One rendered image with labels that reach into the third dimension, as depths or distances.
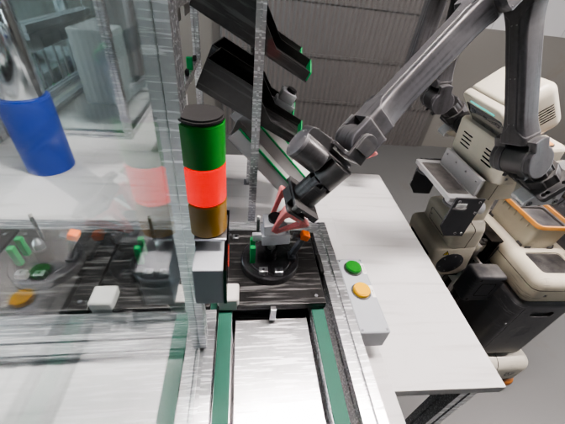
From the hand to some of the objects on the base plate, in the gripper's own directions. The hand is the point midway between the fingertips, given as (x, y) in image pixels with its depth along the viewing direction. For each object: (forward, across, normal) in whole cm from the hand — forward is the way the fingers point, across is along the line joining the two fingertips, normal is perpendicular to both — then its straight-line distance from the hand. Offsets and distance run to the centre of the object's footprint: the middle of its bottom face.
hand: (275, 222), depth 66 cm
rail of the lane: (+10, -29, -25) cm, 40 cm away
